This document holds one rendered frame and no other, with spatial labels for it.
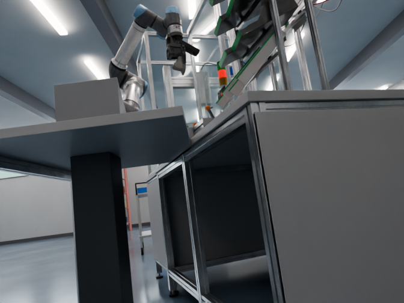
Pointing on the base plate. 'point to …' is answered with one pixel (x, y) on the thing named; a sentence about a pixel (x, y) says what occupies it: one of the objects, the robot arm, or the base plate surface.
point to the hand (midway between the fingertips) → (184, 73)
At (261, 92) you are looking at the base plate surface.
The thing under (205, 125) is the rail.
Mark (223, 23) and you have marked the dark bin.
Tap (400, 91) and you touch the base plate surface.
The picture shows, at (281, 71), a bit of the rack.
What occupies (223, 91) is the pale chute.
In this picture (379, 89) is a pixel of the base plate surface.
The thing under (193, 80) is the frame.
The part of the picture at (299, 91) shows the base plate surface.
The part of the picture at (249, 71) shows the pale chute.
